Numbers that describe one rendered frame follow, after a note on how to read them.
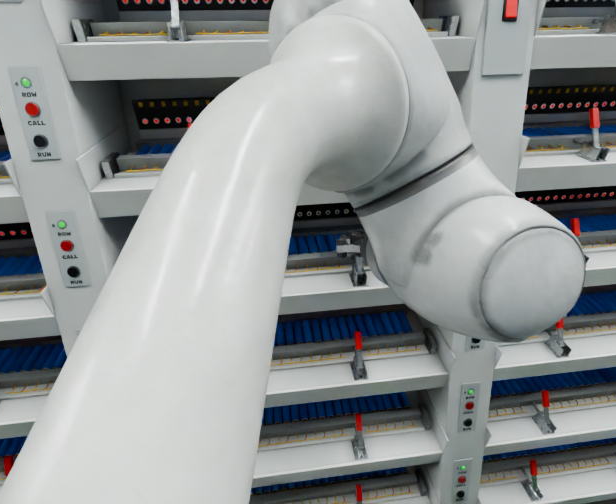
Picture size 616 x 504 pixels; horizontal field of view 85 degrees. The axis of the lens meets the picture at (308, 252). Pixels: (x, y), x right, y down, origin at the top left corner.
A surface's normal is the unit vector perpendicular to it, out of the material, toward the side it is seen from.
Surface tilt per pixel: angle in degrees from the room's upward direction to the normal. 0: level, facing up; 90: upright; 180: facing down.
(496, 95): 90
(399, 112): 101
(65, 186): 90
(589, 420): 19
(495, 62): 90
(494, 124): 90
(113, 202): 109
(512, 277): 82
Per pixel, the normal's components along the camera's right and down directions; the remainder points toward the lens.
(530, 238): 0.09, 0.00
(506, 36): 0.11, 0.27
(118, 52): 0.12, 0.56
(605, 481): -0.01, -0.82
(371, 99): 0.37, 0.29
